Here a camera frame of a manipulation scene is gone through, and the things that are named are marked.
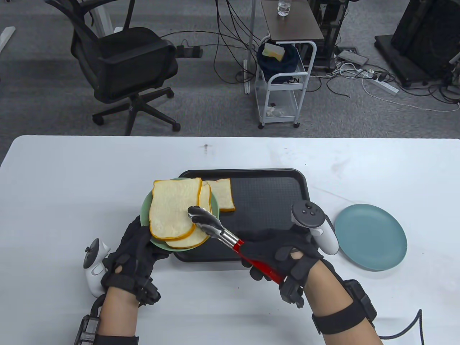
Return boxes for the person's left hand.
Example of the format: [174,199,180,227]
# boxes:
[101,215,173,307]

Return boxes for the person's right hand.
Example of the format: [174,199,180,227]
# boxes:
[241,229,325,309]

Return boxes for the white and black handheld controller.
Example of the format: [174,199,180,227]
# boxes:
[290,201,340,256]
[83,238,111,299]

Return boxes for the green round plate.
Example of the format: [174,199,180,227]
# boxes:
[141,178,220,251]

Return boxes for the black plastic tray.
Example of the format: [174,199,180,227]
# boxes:
[172,168,312,263]

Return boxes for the white toast slice orange crust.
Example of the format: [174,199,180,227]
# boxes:
[206,178,236,212]
[149,178,202,241]
[165,181,213,249]

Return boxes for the red handled metal kitchen tongs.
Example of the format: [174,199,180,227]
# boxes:
[187,206,288,286]

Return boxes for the person's left forearm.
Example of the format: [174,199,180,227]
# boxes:
[96,286,141,345]

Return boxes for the person's right forearm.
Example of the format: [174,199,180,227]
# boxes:
[304,258,382,345]

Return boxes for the blue round plate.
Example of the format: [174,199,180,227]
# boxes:
[334,203,408,271]

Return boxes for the dark blue bag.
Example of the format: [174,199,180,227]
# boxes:
[257,42,301,78]

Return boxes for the yellow sponge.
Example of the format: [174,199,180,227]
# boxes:
[262,43,286,60]

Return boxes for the white floor power strip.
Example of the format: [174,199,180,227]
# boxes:
[360,69,400,95]

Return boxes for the black office chair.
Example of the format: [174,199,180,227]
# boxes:
[45,0,182,137]

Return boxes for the grey flat adapter box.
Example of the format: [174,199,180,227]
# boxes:
[337,49,369,66]

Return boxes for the silver vertical pole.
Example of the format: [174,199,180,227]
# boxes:
[244,0,257,95]

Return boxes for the black floor power strip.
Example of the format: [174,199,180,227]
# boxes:
[175,45,204,59]

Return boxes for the white cart with brown top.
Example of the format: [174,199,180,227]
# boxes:
[254,0,325,130]

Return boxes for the black metal rack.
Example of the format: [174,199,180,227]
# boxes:
[308,0,352,71]

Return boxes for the white desk leg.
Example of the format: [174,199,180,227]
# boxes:
[87,0,125,35]

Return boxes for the white desk foot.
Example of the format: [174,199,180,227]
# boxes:
[0,26,16,55]

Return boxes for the black equipment stand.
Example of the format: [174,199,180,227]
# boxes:
[374,0,460,89]

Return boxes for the black left wrist strap device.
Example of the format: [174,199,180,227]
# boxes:
[74,294,140,345]

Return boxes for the black wrist strap device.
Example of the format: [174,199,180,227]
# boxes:
[74,294,140,345]
[311,280,378,335]

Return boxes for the black right wrist strap device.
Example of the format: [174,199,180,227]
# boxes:
[311,280,378,335]

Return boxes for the black wrist device cable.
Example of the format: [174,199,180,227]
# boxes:
[379,308,425,340]

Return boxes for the white floor cable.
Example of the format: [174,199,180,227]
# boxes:
[362,77,460,112]

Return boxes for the black floor cable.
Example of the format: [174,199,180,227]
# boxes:
[213,0,248,85]

